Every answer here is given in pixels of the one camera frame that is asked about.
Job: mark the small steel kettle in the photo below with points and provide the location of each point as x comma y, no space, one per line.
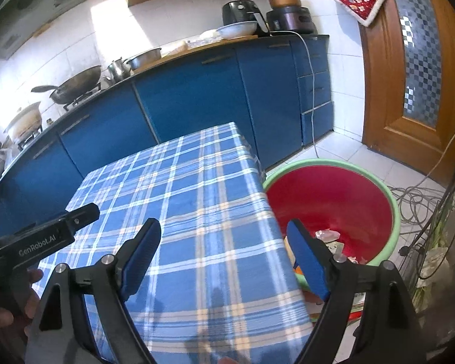
117,70

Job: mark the dark rice cooker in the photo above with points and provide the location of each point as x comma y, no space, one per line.
290,19

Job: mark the dark metal wok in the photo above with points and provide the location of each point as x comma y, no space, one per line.
77,85

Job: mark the blue plaid tablecloth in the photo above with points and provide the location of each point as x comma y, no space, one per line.
197,216

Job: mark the blue kitchen base cabinet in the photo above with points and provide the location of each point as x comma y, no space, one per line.
189,91

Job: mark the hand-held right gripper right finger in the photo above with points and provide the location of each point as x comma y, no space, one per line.
307,261

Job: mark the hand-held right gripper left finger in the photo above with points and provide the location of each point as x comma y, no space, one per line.
140,261

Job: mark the red basin with green rim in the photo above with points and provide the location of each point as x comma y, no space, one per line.
326,197

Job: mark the black air fryer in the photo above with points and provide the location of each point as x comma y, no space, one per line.
239,11

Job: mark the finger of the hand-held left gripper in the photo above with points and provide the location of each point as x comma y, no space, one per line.
83,216

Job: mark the green onions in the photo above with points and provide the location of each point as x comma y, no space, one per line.
438,231

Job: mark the white enamel bowl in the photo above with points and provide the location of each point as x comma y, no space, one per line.
237,29

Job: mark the white plastic bag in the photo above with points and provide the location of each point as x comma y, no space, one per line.
432,263

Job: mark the person's left hand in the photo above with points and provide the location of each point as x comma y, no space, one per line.
0,316

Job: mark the steel mixing bowl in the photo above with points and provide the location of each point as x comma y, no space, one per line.
144,60

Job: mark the white clay pot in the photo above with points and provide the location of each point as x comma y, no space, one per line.
24,121

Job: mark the grey range hood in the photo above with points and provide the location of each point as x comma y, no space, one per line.
34,3

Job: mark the wooden door with glass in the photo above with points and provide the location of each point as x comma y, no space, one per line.
383,121

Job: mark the person's right hand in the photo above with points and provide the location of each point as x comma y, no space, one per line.
226,360

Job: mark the black power plug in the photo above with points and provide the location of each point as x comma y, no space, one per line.
404,251

